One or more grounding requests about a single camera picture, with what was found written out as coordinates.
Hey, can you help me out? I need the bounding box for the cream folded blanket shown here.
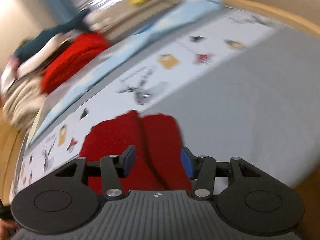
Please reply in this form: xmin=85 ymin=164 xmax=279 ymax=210
xmin=2 ymin=77 xmax=47 ymax=131

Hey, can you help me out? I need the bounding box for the white pink folded bedding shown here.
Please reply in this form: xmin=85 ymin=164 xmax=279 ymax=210
xmin=1 ymin=31 xmax=80 ymax=94

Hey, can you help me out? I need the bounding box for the wooden bed frame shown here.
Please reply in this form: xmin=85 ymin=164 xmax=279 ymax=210
xmin=0 ymin=0 xmax=320 ymax=230

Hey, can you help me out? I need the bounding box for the grey printed bed sheet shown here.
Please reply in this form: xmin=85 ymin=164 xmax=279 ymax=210
xmin=10 ymin=9 xmax=319 ymax=196

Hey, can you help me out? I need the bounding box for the teal shark plush toy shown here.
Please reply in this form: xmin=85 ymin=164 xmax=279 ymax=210
xmin=13 ymin=8 xmax=91 ymax=63

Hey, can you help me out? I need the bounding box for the bright red folded blanket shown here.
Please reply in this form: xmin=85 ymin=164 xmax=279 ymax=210
xmin=41 ymin=32 xmax=110 ymax=94

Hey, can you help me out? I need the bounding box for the light blue duvet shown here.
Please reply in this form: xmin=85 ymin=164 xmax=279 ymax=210
xmin=27 ymin=0 xmax=222 ymax=144

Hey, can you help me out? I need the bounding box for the dark red knit sweater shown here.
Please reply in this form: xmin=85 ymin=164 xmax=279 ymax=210
xmin=80 ymin=111 xmax=192 ymax=193

